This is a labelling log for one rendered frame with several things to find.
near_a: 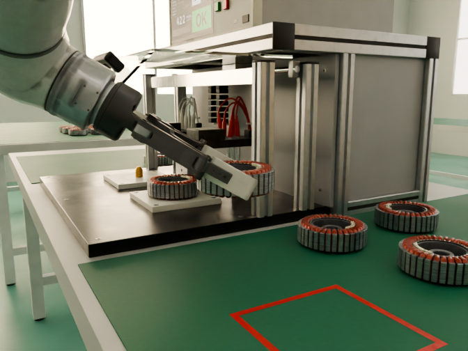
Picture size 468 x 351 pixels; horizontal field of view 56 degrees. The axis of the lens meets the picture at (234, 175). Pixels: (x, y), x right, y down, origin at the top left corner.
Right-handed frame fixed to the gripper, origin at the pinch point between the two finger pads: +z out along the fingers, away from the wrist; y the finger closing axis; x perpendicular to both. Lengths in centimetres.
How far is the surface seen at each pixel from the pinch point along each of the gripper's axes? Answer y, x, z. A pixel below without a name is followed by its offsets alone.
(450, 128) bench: -263, 91, 192
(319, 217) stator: -9.1, -0.2, 18.8
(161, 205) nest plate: -22.1, -14.1, -4.5
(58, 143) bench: -177, -47, -51
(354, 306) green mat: 16.3, -5.1, 16.7
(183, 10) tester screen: -57, 25, -20
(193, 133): -32.4, 0.5, -5.1
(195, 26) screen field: -51, 22, -16
